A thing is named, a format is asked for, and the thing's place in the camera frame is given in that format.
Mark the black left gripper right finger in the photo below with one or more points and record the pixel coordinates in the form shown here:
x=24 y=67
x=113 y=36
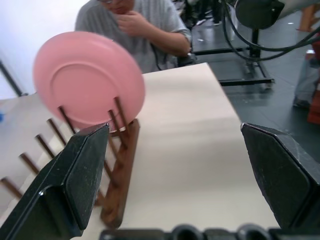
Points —
x=280 y=170

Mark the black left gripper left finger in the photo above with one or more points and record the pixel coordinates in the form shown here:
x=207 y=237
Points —
x=50 y=190

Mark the pink plate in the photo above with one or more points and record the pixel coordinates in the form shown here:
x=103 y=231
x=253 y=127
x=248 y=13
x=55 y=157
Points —
x=87 y=72

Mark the wooden dish rack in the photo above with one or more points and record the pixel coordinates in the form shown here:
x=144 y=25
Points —
x=125 y=172

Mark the person's bare hand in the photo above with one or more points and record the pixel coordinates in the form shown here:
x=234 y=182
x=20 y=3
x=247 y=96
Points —
x=136 y=23

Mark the red box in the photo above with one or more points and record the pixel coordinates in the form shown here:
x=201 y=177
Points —
x=315 y=110

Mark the small blue item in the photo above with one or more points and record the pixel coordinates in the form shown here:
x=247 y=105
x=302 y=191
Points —
x=2 y=117

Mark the person in blue jeans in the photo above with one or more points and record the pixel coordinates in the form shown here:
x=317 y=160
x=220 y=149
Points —
x=306 y=82

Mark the black slanted pole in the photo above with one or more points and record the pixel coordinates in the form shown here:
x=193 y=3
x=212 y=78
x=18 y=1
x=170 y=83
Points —
x=12 y=77

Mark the wooden furniture leg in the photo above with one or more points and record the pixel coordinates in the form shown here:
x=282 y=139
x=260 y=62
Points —
x=308 y=17

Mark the black rounded housing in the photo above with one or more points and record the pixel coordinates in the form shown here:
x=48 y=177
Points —
x=257 y=12

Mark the person in grey shirt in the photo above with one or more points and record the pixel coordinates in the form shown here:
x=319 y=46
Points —
x=160 y=15

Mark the black metal stand frame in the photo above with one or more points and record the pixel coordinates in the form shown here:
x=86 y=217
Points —
x=255 y=65

